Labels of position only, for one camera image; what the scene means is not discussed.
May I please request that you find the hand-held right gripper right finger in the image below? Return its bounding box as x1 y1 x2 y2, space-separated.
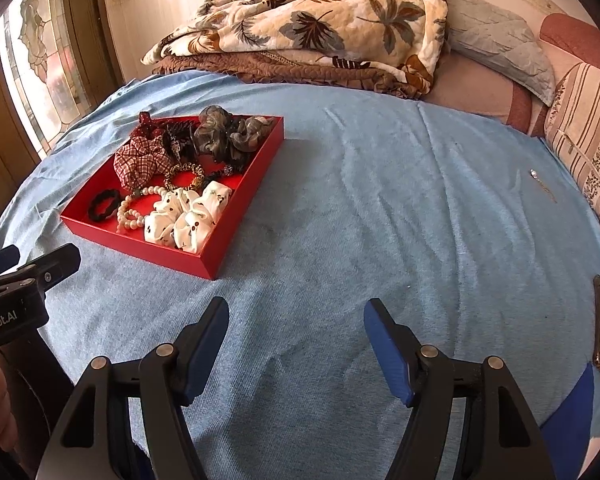
364 298 558 480

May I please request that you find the leopard print scrunchie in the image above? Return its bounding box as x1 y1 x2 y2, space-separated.
164 161 206 191

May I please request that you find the white pearl bracelet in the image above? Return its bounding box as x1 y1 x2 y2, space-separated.
116 185 173 235

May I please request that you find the black butterfly hair clip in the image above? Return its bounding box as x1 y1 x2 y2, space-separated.
162 120 198 161

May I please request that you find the brown quilted blanket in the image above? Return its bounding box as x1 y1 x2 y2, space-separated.
152 50 431 101

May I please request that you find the light blue cloth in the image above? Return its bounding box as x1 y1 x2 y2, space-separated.
0 69 600 480

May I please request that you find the red plaid scrunchie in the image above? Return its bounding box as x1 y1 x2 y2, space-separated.
113 136 175 191

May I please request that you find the dark blue cloth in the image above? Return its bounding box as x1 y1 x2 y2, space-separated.
540 362 596 431

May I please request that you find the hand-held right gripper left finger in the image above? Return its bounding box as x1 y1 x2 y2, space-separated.
32 297 230 480

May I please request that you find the dark red scrunchie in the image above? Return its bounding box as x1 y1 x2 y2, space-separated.
137 111 168 140

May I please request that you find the wooden window frame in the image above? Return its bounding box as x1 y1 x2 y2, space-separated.
0 0 127 241

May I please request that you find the stained glass window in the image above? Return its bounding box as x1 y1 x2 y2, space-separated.
0 0 93 156

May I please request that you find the grey sheer scrunchie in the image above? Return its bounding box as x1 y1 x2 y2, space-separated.
190 106 277 166

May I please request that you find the grey pillow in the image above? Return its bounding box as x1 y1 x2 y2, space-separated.
445 0 557 106

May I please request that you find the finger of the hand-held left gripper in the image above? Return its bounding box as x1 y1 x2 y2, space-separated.
10 243 82 291
0 245 21 275

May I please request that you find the dark beaded hair band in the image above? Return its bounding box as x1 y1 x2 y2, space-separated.
202 161 237 183

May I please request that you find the red tray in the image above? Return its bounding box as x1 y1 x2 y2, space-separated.
60 115 286 281

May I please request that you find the white printed scrunchie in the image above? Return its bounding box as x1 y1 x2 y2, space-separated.
144 180 231 253

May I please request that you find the floral leaf blanket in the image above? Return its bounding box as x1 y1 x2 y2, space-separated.
141 0 453 101

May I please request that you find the small silver hair pin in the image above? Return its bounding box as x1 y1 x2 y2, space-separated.
529 169 558 204

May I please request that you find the black scrunchie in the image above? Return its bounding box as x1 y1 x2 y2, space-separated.
88 187 123 223

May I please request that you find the striped floral cushion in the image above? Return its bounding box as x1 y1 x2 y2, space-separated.
545 62 600 241

